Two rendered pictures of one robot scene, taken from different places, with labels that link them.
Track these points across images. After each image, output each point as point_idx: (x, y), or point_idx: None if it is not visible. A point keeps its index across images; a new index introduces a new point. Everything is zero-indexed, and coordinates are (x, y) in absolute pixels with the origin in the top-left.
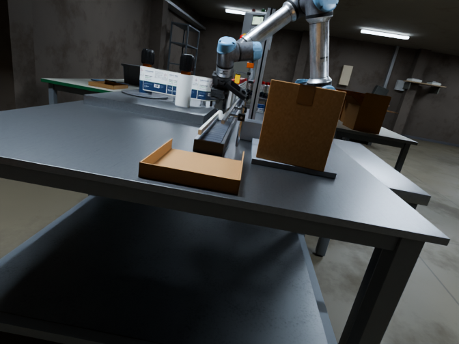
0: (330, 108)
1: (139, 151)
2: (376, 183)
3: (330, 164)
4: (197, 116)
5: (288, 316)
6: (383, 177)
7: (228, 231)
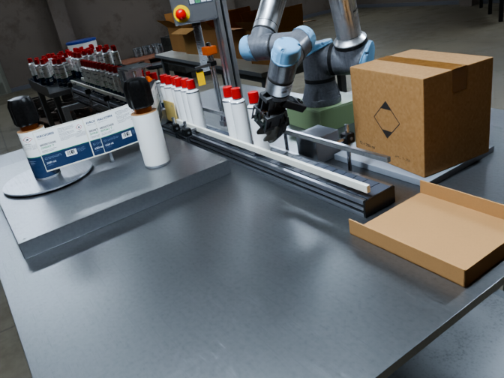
0: (483, 81)
1: (355, 262)
2: None
3: None
4: (219, 166)
5: (486, 320)
6: (492, 121)
7: None
